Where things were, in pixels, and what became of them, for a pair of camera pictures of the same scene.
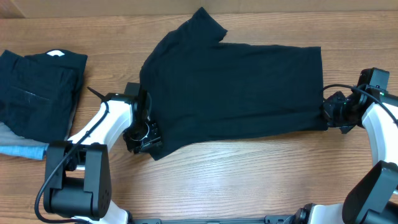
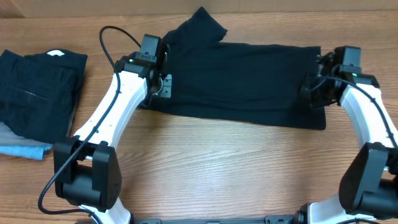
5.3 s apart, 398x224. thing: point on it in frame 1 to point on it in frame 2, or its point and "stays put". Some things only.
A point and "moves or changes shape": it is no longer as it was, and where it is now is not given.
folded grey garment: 9,137 stays put
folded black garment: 38,91 stays put
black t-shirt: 202,90 moves or changes shape
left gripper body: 142,135 to 165,87
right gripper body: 328,109 to 314,90
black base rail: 280,219 stays put
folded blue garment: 36,151 stays put
